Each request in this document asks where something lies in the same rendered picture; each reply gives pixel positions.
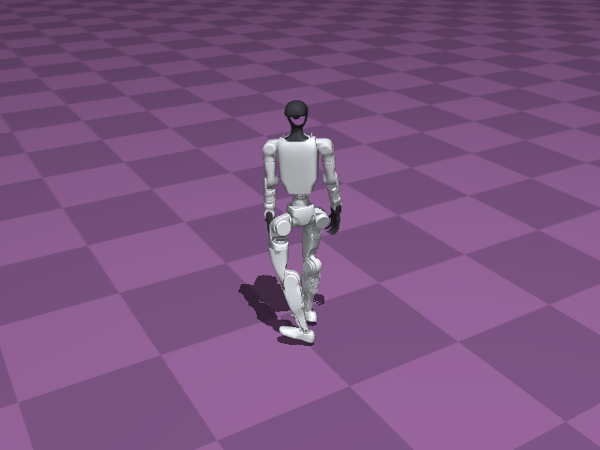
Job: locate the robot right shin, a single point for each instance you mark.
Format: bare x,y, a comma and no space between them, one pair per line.
310,287

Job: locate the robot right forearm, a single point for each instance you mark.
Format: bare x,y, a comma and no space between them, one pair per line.
334,194

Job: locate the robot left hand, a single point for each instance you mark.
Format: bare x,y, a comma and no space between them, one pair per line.
269,218

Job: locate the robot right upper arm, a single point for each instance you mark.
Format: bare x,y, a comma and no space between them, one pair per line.
326,148

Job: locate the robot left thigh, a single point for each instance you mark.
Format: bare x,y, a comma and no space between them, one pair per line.
279,228

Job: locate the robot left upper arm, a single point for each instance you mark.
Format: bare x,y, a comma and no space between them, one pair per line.
269,162

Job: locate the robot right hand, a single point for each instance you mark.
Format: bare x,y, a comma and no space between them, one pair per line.
335,220

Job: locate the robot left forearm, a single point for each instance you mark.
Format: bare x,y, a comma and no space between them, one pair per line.
269,198

